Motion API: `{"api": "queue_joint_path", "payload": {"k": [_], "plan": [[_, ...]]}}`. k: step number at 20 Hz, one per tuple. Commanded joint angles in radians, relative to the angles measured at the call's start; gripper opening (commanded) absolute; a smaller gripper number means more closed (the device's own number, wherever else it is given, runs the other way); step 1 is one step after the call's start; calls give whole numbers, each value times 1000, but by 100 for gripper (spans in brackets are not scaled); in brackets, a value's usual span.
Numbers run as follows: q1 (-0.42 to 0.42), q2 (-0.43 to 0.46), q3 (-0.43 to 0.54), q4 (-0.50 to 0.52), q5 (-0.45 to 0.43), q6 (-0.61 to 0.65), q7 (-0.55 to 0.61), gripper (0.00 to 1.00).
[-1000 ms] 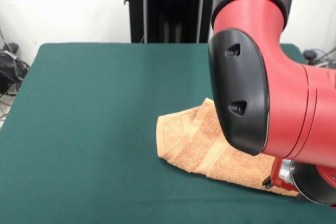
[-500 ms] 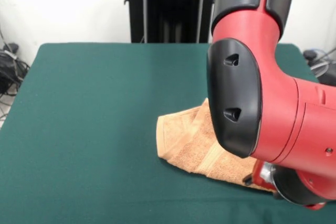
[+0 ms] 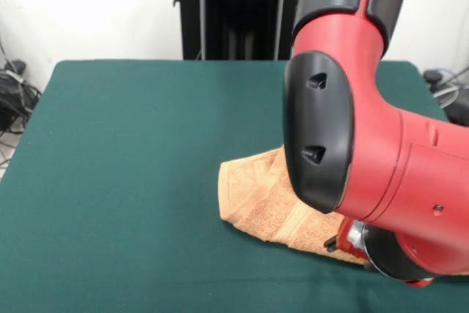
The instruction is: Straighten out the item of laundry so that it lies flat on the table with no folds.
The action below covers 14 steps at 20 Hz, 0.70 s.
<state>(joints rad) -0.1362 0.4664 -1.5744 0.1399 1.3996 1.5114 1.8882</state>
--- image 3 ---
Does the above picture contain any tangle of black cables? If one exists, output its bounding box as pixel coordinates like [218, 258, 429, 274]
[0, 34, 43, 167]
[423, 67, 469, 127]

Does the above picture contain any dark green table cloth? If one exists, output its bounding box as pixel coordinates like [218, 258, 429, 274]
[0, 59, 469, 313]

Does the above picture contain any orange terry towel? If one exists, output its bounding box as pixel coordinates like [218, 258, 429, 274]
[217, 146, 369, 266]

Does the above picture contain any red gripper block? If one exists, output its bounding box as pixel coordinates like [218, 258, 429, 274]
[324, 217, 369, 265]

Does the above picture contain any black upright stand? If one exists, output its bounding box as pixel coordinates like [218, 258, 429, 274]
[171, 0, 307, 61]

